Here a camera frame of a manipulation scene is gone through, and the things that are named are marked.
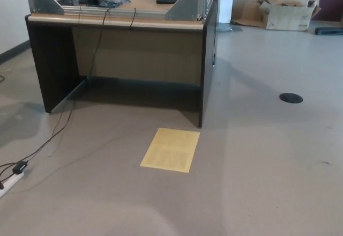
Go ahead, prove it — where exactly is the yellow paper sheet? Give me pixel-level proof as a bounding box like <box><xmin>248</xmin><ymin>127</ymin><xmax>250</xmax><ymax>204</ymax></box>
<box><xmin>139</xmin><ymin>128</ymin><xmax>201</xmax><ymax>173</ymax></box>

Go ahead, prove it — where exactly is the dark desk with beige top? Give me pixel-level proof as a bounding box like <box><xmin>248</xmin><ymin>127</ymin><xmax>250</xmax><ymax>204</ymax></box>
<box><xmin>25</xmin><ymin>0</ymin><xmax>222</xmax><ymax>128</ymax></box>

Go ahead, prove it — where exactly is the clear plastic wrap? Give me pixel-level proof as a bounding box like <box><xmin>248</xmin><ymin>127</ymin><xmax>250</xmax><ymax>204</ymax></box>
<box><xmin>216</xmin><ymin>23</ymin><xmax>243</xmax><ymax>33</ymax></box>

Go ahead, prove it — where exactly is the round black floor cover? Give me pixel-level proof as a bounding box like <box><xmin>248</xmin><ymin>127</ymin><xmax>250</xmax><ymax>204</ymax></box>
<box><xmin>279</xmin><ymin>92</ymin><xmax>304</xmax><ymax>104</ymax></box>

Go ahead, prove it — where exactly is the flattened brown cardboard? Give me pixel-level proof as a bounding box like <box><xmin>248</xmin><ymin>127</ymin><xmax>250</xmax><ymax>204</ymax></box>
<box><xmin>230</xmin><ymin>0</ymin><xmax>270</xmax><ymax>28</ymax></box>

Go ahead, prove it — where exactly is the white cardboard box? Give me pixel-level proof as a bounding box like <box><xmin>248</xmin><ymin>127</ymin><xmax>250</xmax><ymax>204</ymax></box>
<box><xmin>258</xmin><ymin>0</ymin><xmax>322</xmax><ymax>32</ymax></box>

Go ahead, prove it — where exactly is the black power adapter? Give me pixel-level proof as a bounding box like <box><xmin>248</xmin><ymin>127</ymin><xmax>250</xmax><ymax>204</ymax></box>
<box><xmin>12</xmin><ymin>160</ymin><xmax>29</xmax><ymax>174</ymax></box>

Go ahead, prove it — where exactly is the dark blue foam piece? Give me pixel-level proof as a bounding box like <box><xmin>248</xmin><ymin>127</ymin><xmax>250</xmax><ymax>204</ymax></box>
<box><xmin>315</xmin><ymin>26</ymin><xmax>343</xmax><ymax>36</ymax></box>

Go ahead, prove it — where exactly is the white power strip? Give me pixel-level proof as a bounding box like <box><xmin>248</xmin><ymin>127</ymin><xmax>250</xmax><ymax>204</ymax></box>
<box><xmin>0</xmin><ymin>171</ymin><xmax>25</xmax><ymax>198</ymax></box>

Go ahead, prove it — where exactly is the thin black hanging cable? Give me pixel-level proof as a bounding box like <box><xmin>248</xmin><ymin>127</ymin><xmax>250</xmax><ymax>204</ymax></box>
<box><xmin>212</xmin><ymin>0</ymin><xmax>218</xmax><ymax>67</ymax></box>

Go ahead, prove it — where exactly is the long black power cable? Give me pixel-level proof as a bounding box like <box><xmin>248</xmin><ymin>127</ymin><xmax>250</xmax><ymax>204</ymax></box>
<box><xmin>25</xmin><ymin>8</ymin><xmax>113</xmax><ymax>164</ymax></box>

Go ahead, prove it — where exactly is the aluminium extrusion frame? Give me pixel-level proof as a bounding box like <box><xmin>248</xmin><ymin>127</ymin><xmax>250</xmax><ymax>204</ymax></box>
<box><xmin>23</xmin><ymin>0</ymin><xmax>219</xmax><ymax>21</ymax></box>

